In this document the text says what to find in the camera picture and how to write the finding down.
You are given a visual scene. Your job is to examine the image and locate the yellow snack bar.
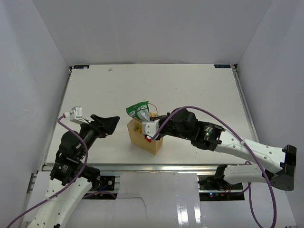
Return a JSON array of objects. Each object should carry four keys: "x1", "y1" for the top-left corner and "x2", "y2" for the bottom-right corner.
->
[{"x1": 134, "y1": 123, "x2": 142, "y2": 133}]

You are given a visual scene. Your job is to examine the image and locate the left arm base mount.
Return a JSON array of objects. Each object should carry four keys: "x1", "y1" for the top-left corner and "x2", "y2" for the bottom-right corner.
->
[{"x1": 83, "y1": 175, "x2": 115, "y2": 199}]

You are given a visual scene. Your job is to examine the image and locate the blue label left corner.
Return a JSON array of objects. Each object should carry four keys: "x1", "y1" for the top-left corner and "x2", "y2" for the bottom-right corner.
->
[{"x1": 73, "y1": 65, "x2": 90, "y2": 69}]

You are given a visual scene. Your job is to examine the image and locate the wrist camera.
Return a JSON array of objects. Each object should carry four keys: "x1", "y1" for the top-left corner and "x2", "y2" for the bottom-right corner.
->
[
  {"x1": 64, "y1": 106, "x2": 86, "y2": 124},
  {"x1": 142, "y1": 120, "x2": 160, "y2": 142}
]

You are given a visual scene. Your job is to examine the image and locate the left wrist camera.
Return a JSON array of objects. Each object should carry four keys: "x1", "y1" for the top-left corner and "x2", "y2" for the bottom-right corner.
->
[{"x1": 64, "y1": 106, "x2": 86, "y2": 124}]

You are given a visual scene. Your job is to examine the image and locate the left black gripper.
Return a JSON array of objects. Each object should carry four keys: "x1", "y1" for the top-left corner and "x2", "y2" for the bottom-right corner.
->
[{"x1": 77, "y1": 114, "x2": 120, "y2": 159}]

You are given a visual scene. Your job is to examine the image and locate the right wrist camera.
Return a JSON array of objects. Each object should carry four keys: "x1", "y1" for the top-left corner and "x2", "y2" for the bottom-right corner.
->
[{"x1": 142, "y1": 120, "x2": 160, "y2": 142}]

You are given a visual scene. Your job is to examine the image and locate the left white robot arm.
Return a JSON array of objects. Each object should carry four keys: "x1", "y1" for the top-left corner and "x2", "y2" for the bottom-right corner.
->
[{"x1": 28, "y1": 112, "x2": 120, "y2": 228}]

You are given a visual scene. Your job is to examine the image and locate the blue label right corner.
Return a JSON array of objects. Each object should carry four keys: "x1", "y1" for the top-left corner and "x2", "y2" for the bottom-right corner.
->
[{"x1": 214, "y1": 64, "x2": 231, "y2": 68}]

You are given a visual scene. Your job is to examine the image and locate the green chips bag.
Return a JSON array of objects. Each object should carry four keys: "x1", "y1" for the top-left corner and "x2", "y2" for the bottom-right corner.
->
[{"x1": 126, "y1": 101, "x2": 150, "y2": 121}]

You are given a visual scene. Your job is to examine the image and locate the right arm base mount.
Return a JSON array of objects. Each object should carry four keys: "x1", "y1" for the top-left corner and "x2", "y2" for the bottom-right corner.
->
[{"x1": 198, "y1": 175, "x2": 245, "y2": 202}]

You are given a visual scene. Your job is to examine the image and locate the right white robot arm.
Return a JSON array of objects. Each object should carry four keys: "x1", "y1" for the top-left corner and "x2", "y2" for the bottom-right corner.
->
[{"x1": 154, "y1": 109, "x2": 297, "y2": 191}]

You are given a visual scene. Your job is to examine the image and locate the brown paper bag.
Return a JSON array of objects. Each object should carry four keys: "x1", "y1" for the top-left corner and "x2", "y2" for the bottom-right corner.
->
[{"x1": 127, "y1": 103, "x2": 164, "y2": 156}]

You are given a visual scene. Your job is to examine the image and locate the blue label corner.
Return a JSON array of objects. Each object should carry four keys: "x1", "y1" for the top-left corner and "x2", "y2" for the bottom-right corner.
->
[
  {"x1": 214, "y1": 64, "x2": 231, "y2": 68},
  {"x1": 73, "y1": 65, "x2": 90, "y2": 69}
]

